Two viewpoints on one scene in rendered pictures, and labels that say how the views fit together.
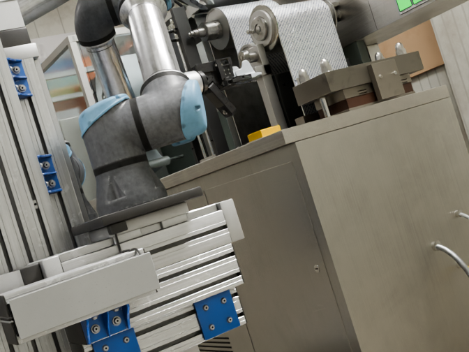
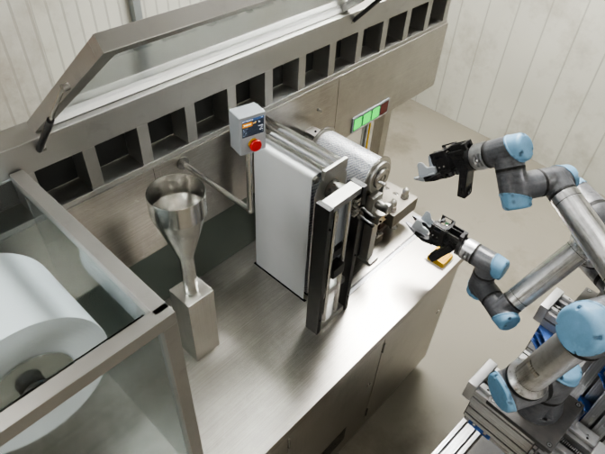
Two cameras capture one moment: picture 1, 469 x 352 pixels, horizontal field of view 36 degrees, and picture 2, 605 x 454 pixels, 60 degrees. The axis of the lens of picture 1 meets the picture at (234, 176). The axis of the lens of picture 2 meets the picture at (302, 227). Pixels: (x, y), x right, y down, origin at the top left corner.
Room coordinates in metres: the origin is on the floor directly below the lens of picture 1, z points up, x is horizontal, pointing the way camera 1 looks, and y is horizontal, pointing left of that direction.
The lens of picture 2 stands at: (2.96, 1.06, 2.32)
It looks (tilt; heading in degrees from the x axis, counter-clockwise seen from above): 43 degrees down; 253
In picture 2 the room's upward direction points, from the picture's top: 3 degrees clockwise
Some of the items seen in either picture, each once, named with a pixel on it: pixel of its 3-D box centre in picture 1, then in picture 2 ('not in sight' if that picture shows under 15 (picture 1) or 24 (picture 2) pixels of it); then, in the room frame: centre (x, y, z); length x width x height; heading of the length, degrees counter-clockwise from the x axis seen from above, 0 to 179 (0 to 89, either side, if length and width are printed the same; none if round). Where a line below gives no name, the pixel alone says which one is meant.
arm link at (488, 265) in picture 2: not in sight; (489, 262); (2.03, 0.10, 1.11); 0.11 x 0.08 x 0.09; 123
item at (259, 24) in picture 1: (260, 28); (380, 177); (2.31, -0.22, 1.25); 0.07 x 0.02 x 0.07; 33
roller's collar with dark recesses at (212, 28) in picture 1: (210, 31); (338, 193); (2.51, -0.07, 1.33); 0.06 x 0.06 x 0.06; 33
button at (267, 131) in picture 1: (264, 134); (439, 257); (2.06, -0.12, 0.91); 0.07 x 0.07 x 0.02; 33
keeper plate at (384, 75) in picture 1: (386, 79); not in sight; (2.18, -0.52, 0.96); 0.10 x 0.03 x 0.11; 123
